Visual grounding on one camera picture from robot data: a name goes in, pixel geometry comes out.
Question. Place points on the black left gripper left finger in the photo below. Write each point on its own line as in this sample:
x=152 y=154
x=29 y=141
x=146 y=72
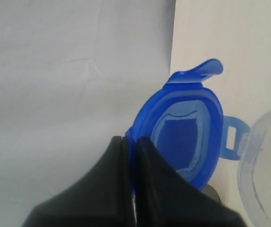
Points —
x=101 y=198

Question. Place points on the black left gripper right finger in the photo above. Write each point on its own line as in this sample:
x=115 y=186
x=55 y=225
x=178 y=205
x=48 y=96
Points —
x=164 y=199

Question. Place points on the blue container lid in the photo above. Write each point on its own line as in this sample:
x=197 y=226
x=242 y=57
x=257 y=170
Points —
x=185 y=122

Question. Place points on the stainless steel cup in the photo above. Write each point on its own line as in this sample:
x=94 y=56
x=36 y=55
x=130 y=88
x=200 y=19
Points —
x=210 y=191

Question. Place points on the clear tall plastic container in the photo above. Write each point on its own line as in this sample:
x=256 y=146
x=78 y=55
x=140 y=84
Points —
x=254 y=172

